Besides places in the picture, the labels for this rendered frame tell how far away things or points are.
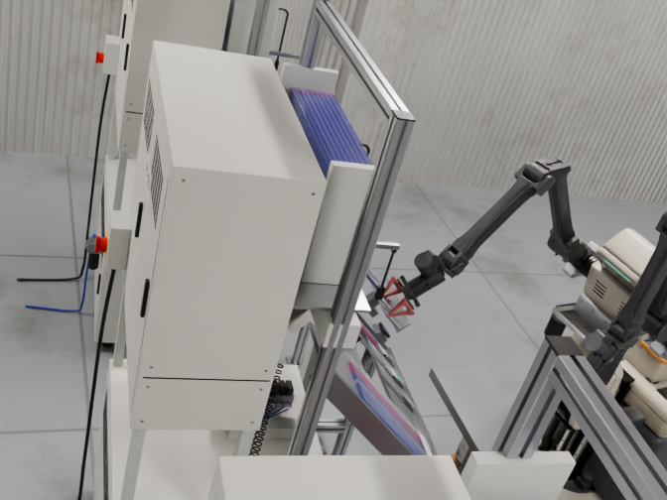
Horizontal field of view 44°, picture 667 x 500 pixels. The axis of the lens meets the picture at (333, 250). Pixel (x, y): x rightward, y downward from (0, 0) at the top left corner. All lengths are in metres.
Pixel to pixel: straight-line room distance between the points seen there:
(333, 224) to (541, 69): 4.25
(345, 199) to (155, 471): 1.05
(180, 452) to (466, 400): 1.11
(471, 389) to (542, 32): 3.28
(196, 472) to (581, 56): 4.44
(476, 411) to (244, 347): 1.35
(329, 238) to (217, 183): 0.37
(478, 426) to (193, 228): 1.61
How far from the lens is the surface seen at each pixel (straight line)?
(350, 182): 1.86
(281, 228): 1.76
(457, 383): 3.18
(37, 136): 5.29
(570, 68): 6.16
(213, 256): 1.77
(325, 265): 1.97
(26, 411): 3.55
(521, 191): 2.63
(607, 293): 2.95
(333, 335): 1.92
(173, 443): 2.60
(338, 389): 2.09
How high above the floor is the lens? 2.48
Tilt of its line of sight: 30 degrees down
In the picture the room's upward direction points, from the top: 16 degrees clockwise
